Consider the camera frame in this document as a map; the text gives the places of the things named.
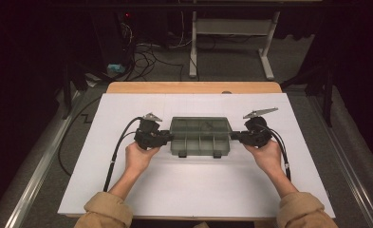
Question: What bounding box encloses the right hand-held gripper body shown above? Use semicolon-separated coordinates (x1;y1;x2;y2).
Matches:
243;107;279;148

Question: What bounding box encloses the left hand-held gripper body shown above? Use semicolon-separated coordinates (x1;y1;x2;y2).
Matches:
134;112;163;150

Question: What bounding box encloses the grey plastic compartment box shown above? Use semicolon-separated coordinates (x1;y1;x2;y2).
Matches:
169;116;234;160

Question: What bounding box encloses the person's left hand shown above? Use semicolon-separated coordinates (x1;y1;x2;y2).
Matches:
124;142;161;172

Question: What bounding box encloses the person's right hand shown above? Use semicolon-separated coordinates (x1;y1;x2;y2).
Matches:
244;139;286;177

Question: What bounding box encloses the white board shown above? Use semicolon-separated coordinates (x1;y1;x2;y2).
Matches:
57;92;336;220

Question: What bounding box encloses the teal object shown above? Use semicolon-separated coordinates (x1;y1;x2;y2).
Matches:
107;63;126;74

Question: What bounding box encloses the black stand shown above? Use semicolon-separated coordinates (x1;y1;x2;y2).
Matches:
280;62;336;128

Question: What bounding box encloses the black computer tower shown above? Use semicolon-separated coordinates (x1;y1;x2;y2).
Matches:
90;9;135;68

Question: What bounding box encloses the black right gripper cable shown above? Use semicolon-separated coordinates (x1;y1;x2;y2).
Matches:
262;123;292;182

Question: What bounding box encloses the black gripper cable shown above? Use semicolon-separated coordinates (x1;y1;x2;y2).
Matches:
103;116;144;193
262;123;292;182

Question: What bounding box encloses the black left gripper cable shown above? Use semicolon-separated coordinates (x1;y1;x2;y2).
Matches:
103;116;144;193

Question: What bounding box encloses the bundle of floor cables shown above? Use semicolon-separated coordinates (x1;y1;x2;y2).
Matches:
123;18;193;82

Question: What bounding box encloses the long black floor cable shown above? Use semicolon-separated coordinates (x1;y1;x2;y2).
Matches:
58;96;103;177

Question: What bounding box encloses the aluminium floor rail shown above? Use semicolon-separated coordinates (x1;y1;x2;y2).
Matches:
307;94;373;228
2;89;83;228

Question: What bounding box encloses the white metal table frame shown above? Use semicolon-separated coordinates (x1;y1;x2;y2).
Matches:
188;10;282;81

